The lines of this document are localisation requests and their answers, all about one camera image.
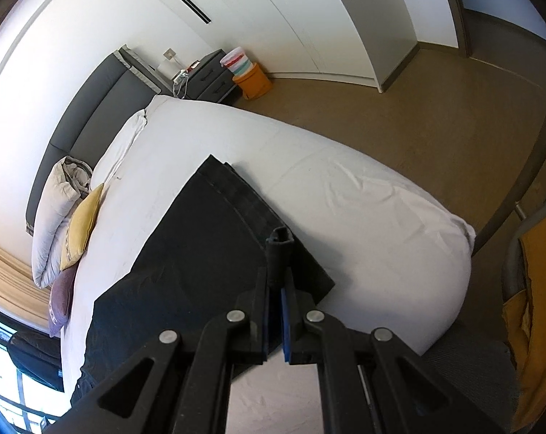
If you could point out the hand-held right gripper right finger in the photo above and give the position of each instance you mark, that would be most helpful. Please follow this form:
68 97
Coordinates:
285 325

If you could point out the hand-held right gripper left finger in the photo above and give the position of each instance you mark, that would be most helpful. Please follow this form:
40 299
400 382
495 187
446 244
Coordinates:
265 325

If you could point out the black pants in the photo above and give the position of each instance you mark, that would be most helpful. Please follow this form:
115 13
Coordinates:
200 253

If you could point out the white bed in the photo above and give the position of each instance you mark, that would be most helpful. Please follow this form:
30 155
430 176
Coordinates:
327 208

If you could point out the purple cushion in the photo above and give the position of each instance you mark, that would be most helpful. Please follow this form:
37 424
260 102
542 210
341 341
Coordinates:
59 298

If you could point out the yellow cushion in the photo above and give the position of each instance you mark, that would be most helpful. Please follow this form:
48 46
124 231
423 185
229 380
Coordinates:
81 228

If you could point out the grey chair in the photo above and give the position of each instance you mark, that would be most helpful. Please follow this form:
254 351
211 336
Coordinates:
510 262

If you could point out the white grey-trimmed pillow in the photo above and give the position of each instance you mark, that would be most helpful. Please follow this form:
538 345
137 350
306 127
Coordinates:
56 217

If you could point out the orange storage box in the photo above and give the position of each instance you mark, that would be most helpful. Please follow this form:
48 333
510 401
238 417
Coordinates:
252 82

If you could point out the orange cloth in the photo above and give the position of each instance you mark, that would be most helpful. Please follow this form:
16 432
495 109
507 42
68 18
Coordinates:
533 307

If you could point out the dark grey nightstand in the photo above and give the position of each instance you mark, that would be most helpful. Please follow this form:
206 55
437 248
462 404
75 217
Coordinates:
207 79

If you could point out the beige curtain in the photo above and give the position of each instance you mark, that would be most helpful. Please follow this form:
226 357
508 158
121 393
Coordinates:
11 280

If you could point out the striped white basket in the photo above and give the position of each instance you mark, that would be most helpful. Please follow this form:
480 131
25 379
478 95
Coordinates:
237 62

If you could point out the white table lamp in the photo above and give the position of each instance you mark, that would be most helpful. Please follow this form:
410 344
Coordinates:
167 68

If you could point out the grey upholstered headboard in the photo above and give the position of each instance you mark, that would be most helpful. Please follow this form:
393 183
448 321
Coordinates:
81 117

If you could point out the white wardrobe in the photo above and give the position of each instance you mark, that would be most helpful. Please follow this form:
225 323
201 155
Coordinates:
300 13

